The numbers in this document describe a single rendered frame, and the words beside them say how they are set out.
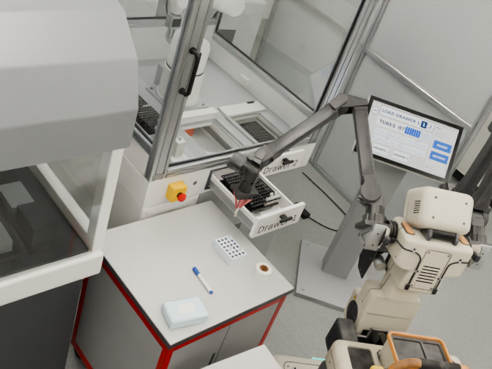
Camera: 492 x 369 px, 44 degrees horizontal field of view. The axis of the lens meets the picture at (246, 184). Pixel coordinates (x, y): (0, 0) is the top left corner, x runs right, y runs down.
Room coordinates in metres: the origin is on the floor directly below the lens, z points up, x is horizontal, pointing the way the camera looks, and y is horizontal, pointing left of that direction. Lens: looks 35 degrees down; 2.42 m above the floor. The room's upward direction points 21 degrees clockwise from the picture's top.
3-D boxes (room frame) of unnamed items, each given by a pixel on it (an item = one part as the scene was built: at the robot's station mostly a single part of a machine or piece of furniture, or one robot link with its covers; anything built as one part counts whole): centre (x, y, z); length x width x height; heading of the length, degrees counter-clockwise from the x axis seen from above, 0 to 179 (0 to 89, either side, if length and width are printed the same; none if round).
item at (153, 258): (1.77, 0.09, 0.38); 0.62 x 0.58 x 0.76; 142
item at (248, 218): (2.21, -0.02, 0.86); 0.40 x 0.26 x 0.06; 52
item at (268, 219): (2.09, -0.18, 0.87); 0.29 x 0.02 x 0.11; 142
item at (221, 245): (1.90, -0.03, 0.78); 0.12 x 0.08 x 0.04; 52
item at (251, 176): (1.95, 0.00, 1.14); 0.07 x 0.06 x 0.07; 72
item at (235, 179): (2.21, -0.02, 0.87); 0.22 x 0.18 x 0.06; 52
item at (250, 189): (1.95, 0.00, 1.08); 0.10 x 0.07 x 0.07; 129
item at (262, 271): (1.84, -0.19, 0.78); 0.07 x 0.07 x 0.04
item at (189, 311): (1.49, 0.04, 0.78); 0.15 x 0.10 x 0.04; 130
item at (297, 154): (2.53, -0.12, 0.87); 0.29 x 0.02 x 0.11; 142
